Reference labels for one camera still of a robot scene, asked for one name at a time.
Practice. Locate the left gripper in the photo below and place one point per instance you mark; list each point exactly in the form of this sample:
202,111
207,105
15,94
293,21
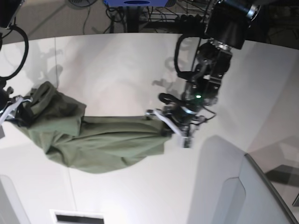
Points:
183,113

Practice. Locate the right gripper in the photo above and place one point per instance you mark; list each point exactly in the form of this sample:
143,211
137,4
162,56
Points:
4,97

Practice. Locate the green t-shirt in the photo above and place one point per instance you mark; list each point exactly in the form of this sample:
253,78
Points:
59,127

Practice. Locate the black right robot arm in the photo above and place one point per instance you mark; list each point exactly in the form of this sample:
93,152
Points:
8,11

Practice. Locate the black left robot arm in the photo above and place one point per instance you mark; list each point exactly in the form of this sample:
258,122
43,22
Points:
226,28

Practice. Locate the black power strip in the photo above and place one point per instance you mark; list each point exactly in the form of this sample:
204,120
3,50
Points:
168,17

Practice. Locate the grey table leg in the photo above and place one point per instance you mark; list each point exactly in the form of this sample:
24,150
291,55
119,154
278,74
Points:
132,19

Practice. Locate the blue plastic bin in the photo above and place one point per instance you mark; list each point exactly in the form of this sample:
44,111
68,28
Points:
135,3

